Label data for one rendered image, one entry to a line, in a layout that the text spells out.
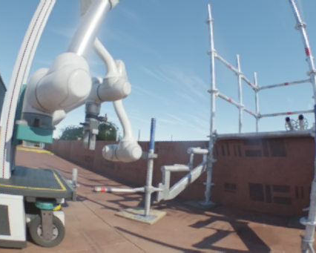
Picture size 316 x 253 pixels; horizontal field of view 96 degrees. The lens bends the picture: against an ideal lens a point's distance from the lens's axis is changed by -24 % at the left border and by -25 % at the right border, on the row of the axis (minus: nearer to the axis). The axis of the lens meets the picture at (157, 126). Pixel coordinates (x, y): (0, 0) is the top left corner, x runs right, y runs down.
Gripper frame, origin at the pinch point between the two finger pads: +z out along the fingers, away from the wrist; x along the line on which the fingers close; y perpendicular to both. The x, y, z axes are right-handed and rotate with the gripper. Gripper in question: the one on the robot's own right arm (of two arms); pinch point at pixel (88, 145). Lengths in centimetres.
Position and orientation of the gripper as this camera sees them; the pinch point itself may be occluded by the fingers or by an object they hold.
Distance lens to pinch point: 104.5
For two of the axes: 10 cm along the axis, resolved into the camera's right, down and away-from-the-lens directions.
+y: -7.9, -1.4, -5.9
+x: 6.0, -0.7, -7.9
